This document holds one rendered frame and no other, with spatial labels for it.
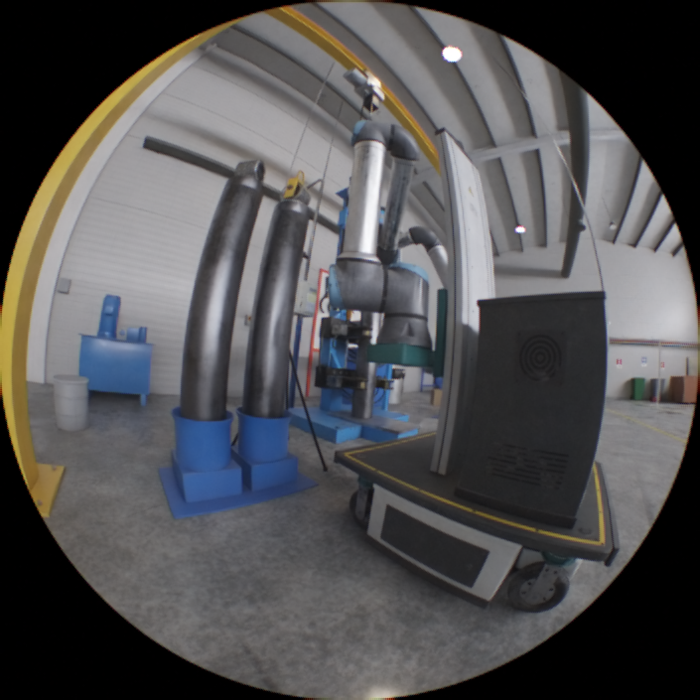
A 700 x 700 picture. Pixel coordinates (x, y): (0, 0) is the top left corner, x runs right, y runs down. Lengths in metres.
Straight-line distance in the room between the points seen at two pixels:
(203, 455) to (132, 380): 1.80
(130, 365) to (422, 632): 2.76
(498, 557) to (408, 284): 0.79
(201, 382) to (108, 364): 1.84
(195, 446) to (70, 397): 1.16
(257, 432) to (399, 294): 0.84
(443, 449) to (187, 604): 0.88
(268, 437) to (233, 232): 0.92
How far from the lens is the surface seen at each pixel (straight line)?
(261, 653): 0.70
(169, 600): 0.81
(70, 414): 1.99
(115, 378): 2.76
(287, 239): 1.28
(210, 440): 1.06
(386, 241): 1.15
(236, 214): 1.17
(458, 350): 0.79
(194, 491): 1.13
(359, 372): 2.35
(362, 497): 0.96
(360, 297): 0.77
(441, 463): 0.84
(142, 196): 3.97
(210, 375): 1.02
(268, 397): 1.15
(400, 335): 0.73
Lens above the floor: 0.65
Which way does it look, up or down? 4 degrees up
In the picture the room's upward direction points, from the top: 6 degrees clockwise
